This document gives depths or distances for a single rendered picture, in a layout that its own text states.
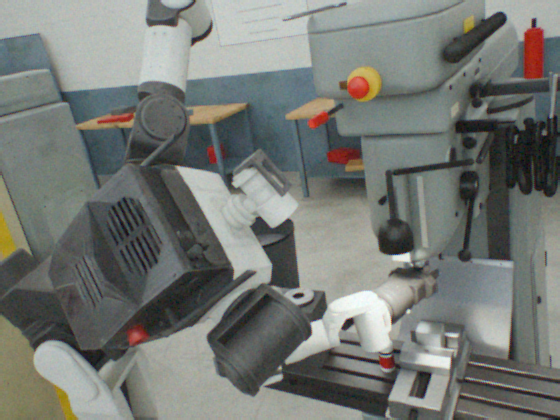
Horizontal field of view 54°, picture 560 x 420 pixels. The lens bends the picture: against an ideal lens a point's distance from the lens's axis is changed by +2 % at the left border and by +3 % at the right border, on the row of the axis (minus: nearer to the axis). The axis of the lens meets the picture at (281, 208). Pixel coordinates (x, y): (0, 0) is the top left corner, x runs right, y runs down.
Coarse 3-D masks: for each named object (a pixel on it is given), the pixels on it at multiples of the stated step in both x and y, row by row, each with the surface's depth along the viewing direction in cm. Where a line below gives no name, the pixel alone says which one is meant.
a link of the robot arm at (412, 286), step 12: (396, 276) 132; (408, 276) 131; (420, 276) 130; (396, 288) 124; (408, 288) 126; (420, 288) 128; (432, 288) 128; (408, 300) 124; (420, 300) 129; (408, 312) 125
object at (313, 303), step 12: (276, 288) 162; (300, 288) 160; (300, 300) 153; (312, 300) 154; (324, 300) 158; (312, 312) 150; (324, 312) 158; (300, 360) 157; (312, 360) 156; (324, 360) 158
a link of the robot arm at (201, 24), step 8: (200, 0) 107; (192, 8) 106; (200, 8) 108; (184, 16) 107; (192, 16) 108; (200, 16) 110; (208, 16) 113; (192, 24) 110; (200, 24) 111; (208, 24) 114; (192, 32) 112; (200, 32) 113; (208, 32) 115; (192, 40) 115
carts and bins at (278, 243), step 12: (252, 228) 360; (264, 228) 361; (276, 228) 358; (288, 228) 350; (264, 240) 352; (276, 240) 349; (288, 240) 326; (276, 252) 321; (288, 252) 328; (276, 264) 323; (288, 264) 330; (276, 276) 326; (288, 276) 332; (288, 288) 334
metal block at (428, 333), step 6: (420, 324) 143; (426, 324) 143; (432, 324) 142; (438, 324) 142; (420, 330) 141; (426, 330) 140; (432, 330) 140; (438, 330) 139; (420, 336) 140; (426, 336) 140; (432, 336) 139; (438, 336) 138; (444, 336) 143; (420, 342) 141; (426, 342) 140; (432, 342) 139; (438, 342) 139; (444, 342) 143
